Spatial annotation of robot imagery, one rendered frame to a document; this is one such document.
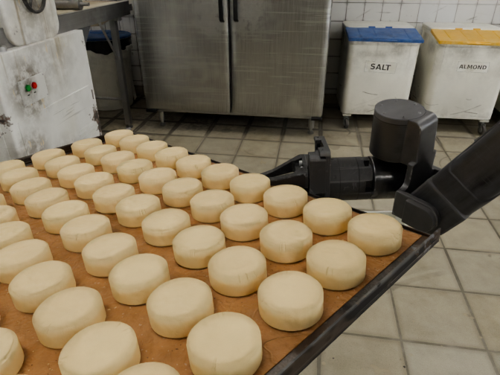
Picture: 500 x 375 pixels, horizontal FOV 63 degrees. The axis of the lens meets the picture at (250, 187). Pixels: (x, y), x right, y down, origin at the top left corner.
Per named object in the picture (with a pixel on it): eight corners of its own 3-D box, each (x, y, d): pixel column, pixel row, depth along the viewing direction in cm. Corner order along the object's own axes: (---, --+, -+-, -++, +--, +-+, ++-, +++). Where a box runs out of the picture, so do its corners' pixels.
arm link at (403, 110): (430, 238, 46) (468, 204, 51) (454, 151, 39) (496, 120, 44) (346, 193, 54) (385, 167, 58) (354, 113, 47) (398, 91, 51)
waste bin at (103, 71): (148, 97, 414) (140, 28, 382) (126, 114, 368) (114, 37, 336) (98, 94, 421) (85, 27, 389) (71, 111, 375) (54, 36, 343)
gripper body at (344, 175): (309, 135, 55) (365, 132, 54) (309, 202, 59) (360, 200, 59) (315, 152, 49) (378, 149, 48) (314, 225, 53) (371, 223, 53)
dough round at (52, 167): (40, 179, 61) (36, 167, 60) (58, 167, 65) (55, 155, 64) (71, 178, 60) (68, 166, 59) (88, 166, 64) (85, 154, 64)
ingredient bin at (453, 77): (419, 135, 326) (441, 33, 288) (404, 109, 381) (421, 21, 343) (491, 138, 319) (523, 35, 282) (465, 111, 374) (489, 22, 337)
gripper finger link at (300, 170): (250, 155, 56) (318, 152, 56) (252, 201, 59) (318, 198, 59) (248, 175, 50) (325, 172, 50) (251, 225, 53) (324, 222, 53)
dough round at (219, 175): (194, 186, 54) (193, 172, 53) (219, 172, 58) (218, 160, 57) (222, 194, 51) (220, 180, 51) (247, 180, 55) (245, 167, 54)
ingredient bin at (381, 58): (338, 130, 334) (349, 31, 296) (332, 106, 389) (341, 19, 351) (406, 133, 329) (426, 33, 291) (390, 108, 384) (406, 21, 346)
